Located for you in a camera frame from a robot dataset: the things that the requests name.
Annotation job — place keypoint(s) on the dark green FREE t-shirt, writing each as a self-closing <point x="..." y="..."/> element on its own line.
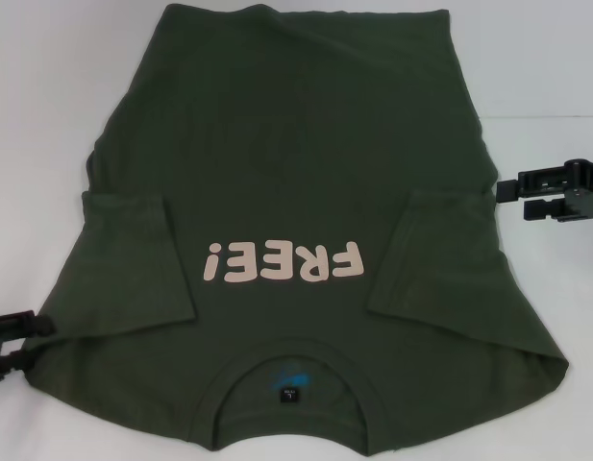
<point x="296" y="144"/>

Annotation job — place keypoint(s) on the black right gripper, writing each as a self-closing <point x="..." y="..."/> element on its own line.
<point x="589" y="189"/>

